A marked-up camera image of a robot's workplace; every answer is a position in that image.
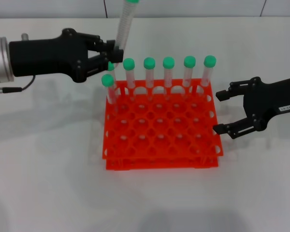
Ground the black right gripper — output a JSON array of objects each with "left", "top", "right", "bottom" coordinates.
[{"left": 212, "top": 76, "right": 290, "bottom": 140}]

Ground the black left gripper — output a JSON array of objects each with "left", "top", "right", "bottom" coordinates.
[{"left": 9, "top": 28, "right": 125, "bottom": 84}]

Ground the clear test tube green cap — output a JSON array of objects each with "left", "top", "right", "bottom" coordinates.
[
  {"left": 107, "top": 61, "right": 118, "bottom": 91},
  {"left": 198, "top": 55, "right": 217, "bottom": 97},
  {"left": 101, "top": 74, "right": 119, "bottom": 116},
  {"left": 115, "top": 0, "right": 140, "bottom": 53},
  {"left": 122, "top": 58, "right": 137, "bottom": 101},
  {"left": 182, "top": 55, "right": 197, "bottom": 99},
  {"left": 162, "top": 56, "right": 175, "bottom": 100},
  {"left": 143, "top": 57, "right": 157, "bottom": 100}
]

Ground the orange plastic test tube rack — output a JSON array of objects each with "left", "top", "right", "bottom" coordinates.
[{"left": 101, "top": 78, "right": 225, "bottom": 171}]

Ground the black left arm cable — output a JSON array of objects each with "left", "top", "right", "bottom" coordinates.
[{"left": 0, "top": 74, "right": 37, "bottom": 99}]

